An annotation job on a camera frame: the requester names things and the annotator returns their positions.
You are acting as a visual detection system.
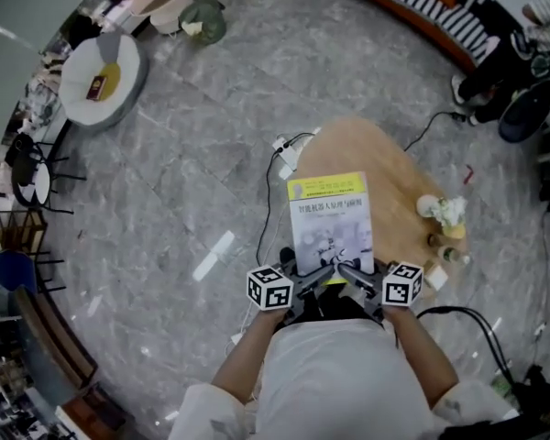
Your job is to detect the white round basket table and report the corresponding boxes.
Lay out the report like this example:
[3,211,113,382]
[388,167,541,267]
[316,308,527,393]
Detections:
[130,0,194,36]

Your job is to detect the white power strip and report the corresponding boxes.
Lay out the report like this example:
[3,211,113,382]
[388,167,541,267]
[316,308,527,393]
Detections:
[272,136,300,172]

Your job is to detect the black white striped blanket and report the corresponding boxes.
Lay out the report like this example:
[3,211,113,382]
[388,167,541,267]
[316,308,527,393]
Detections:
[349,0,500,62]

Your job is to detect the black power cable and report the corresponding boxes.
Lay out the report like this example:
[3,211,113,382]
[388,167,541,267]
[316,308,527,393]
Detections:
[255,131,317,270]

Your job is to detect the plastic bottle green label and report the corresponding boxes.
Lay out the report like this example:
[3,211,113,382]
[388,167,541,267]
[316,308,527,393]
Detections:
[439,245,471,266]

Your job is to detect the person's right forearm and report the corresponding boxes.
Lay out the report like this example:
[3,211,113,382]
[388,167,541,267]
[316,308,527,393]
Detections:
[384,304,460,398]

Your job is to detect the black shoulder bag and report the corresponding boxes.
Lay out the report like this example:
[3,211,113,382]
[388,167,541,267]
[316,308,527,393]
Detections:
[66,14,102,50]

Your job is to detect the brown wooden cabinet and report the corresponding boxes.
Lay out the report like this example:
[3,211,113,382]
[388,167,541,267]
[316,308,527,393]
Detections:
[54,380,138,440]

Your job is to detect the person's white shirt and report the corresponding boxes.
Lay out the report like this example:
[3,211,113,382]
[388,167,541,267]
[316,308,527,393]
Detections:
[167,317,519,440]

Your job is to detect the person's black trousers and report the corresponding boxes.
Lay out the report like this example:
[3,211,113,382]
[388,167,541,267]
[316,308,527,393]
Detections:
[302,286,377,325]

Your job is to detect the white square box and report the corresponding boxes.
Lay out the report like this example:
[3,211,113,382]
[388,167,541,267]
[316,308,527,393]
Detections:
[422,263,449,292]

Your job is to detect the person's left forearm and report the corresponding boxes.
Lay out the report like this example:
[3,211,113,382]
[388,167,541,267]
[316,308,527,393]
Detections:
[210,309,285,405]

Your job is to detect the wooden bench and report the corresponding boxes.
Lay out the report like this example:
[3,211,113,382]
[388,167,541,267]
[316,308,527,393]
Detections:
[13,286,100,389]

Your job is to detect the small wooden rack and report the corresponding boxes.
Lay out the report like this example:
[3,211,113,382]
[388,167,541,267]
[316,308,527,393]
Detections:
[0,208,48,254]

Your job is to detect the black bag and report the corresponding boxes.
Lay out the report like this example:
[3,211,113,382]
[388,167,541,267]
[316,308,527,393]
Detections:
[517,364,550,440]

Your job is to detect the yellow grey book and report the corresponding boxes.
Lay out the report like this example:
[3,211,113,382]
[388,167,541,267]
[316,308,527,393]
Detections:
[286,170,376,286]

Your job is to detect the dark red book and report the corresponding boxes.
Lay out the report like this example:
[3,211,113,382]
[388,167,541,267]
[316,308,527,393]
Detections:
[85,74,109,102]

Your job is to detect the yellow round seat cushion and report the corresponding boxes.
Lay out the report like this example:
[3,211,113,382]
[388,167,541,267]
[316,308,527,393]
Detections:
[93,61,122,95]

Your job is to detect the wooden coffee table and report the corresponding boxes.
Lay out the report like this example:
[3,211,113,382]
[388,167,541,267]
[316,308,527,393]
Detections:
[296,116,469,292]

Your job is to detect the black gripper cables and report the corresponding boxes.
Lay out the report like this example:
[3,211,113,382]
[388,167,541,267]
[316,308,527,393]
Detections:
[416,305,517,384]

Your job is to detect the white round lounge chair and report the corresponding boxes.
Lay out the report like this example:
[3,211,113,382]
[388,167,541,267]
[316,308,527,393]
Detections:
[58,33,149,127]

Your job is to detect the white flowers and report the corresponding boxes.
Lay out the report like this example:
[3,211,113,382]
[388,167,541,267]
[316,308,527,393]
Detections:
[428,195,468,228]

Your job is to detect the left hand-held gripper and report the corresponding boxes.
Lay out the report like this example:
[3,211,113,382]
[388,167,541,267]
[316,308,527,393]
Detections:
[247,266,338,325]

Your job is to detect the blue chair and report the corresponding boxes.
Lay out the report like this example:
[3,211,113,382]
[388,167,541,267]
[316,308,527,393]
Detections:
[0,249,66,295]

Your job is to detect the white vase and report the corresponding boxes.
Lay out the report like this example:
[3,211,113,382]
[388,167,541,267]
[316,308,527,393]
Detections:
[415,193,441,217]

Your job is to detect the dark round seat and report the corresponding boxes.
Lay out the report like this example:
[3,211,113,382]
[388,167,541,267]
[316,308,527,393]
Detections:
[498,73,550,144]

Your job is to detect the orange sofa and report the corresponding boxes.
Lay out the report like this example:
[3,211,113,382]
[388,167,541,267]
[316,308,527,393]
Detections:
[343,0,501,72]

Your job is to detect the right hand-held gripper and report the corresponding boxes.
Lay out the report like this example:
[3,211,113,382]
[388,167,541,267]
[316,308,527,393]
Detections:
[337,263,424,324]

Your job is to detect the black round chair white seat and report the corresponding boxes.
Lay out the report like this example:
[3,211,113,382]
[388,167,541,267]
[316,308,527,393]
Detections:
[9,139,88,215]

